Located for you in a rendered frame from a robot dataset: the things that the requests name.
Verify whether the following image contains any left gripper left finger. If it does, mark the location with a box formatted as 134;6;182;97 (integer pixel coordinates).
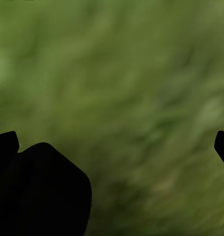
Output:
0;131;19;179

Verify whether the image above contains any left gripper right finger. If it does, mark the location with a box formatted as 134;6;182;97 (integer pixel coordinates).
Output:
214;131;224;162

